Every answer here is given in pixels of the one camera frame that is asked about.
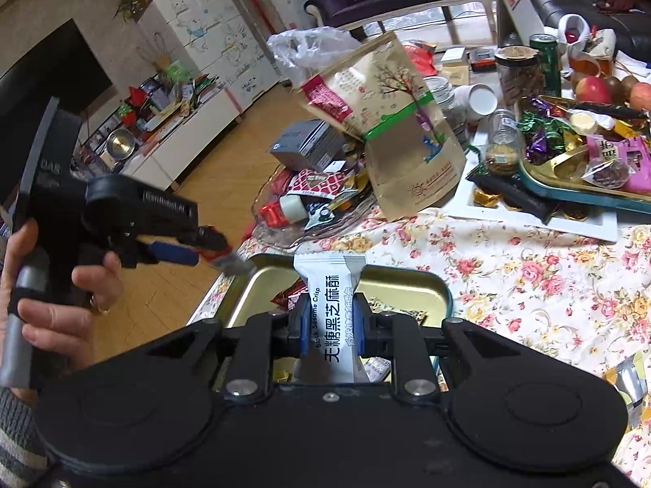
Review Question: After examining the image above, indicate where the red white tube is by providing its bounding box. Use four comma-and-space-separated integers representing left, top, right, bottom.
259, 196, 306, 227

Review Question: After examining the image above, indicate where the gold tray full of candies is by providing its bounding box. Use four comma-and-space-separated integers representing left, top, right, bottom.
518, 96, 651, 215

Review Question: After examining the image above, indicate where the white rectangular tray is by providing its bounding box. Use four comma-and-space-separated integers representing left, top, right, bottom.
450, 122, 619, 243

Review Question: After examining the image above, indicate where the person's left forearm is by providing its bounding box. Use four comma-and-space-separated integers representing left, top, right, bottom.
0, 386, 52, 488

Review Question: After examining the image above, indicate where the stainless steel pot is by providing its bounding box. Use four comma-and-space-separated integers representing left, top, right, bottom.
104, 129, 136, 159

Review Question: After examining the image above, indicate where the black chocolate bar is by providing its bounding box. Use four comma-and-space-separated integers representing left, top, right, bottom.
466, 170, 558, 225

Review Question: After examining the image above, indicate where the gold foil chocolate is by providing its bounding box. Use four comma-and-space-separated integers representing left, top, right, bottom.
472, 187, 502, 209

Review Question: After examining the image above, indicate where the person's left hand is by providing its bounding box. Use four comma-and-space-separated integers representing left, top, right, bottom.
0, 220, 124, 373

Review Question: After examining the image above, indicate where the glass jar with metal lid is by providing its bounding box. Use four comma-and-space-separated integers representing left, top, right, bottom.
422, 76, 469, 144

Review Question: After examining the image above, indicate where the black television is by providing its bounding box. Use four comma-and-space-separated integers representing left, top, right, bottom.
0, 17, 113, 195

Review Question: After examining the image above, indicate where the floral tablecloth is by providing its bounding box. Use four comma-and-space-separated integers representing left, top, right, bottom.
203, 203, 651, 488

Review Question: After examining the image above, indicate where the red apple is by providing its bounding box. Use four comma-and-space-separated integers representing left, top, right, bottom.
575, 76, 614, 105
629, 82, 651, 111

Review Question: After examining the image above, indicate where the red white patterned packet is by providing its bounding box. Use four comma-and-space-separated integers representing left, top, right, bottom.
289, 168, 347, 199

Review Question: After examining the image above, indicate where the grey cardboard box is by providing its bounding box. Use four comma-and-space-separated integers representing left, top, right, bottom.
268, 119, 347, 169

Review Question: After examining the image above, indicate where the white box with red print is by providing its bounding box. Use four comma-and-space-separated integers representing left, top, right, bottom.
495, 0, 545, 47

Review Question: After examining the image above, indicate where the clear plastic bag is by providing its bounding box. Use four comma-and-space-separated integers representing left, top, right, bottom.
267, 27, 358, 87

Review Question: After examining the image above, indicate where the white low cabinet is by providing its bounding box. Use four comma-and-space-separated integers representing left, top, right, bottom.
75, 85, 243, 192

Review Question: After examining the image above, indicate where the pink snack packet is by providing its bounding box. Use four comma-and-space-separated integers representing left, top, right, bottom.
584, 134, 651, 189

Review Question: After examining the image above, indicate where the nut jar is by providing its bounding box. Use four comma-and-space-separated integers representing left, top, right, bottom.
494, 46, 546, 113

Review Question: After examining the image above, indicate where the white grey crisp packet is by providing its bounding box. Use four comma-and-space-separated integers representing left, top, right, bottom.
293, 253, 368, 385

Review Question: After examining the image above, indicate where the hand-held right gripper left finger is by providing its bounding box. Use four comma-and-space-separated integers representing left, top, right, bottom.
127, 292, 312, 401

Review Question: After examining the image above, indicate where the black leather sofa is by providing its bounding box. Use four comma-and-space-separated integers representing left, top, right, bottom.
528, 0, 651, 63

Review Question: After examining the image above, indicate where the white blue small packet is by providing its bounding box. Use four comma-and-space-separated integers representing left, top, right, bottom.
305, 208, 337, 230

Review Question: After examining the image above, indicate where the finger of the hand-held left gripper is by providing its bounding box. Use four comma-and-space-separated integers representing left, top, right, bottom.
119, 240, 201, 269
175, 224, 229, 261

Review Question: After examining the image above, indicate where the clear glass plate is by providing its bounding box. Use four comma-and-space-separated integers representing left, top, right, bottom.
251, 182, 388, 251

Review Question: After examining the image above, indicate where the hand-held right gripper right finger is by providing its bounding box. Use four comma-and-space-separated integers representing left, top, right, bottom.
353, 292, 535, 401

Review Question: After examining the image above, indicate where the small glass cookie jar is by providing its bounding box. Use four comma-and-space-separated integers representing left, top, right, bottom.
480, 109, 525, 176

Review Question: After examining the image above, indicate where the white cartoon printed cabinet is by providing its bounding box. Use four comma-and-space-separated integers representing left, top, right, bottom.
134, 0, 281, 113

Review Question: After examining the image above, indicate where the green can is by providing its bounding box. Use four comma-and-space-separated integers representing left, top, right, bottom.
528, 33, 562, 98

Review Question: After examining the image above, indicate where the gold patterned snack packet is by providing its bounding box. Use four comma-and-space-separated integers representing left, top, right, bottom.
366, 299, 426, 325

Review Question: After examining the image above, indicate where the pile of wrapped candies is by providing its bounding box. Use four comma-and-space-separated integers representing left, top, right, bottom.
518, 96, 592, 164

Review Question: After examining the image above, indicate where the blue white snack packet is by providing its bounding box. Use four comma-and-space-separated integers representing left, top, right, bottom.
365, 358, 393, 382

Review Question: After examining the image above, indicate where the gold tray with teal rim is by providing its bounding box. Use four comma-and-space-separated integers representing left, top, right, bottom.
221, 253, 454, 383

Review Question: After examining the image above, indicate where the large kraft paper bag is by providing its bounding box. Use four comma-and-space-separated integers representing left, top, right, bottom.
297, 30, 469, 223

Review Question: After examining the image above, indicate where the yellow silver snack packet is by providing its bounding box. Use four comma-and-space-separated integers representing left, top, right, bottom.
603, 357, 648, 408

